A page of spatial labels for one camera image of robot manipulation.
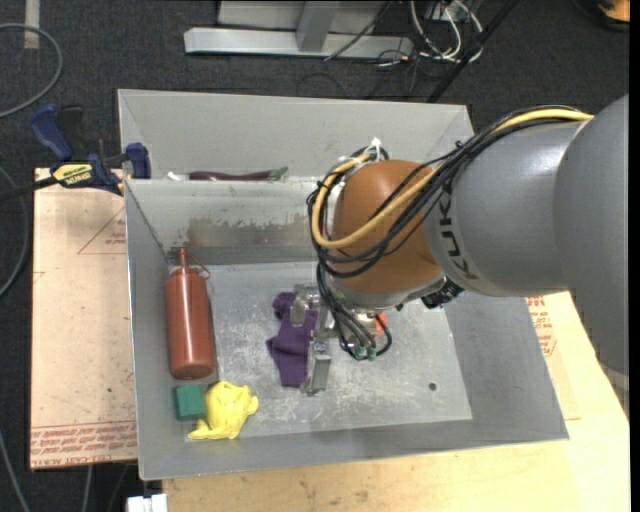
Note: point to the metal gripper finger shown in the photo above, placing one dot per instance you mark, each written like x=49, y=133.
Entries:
x=299, y=311
x=320, y=372

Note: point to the purple cloth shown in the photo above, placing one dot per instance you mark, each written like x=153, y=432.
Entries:
x=292, y=350

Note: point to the grey metal bin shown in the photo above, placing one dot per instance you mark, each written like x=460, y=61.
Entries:
x=400, y=400

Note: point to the yellow toy animal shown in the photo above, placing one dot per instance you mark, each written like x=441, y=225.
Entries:
x=227, y=407

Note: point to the red-brown squeeze bottle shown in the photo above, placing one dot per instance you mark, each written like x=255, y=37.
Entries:
x=189, y=325

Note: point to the green block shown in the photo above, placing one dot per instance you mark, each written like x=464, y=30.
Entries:
x=188, y=401

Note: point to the purple toy eggplant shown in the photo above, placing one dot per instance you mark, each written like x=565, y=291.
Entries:
x=230, y=175

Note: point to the brown cardboard board red print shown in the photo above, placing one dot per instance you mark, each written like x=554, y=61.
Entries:
x=75, y=325

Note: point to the black cylinder on white bracket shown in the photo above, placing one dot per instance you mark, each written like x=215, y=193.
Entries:
x=440, y=295

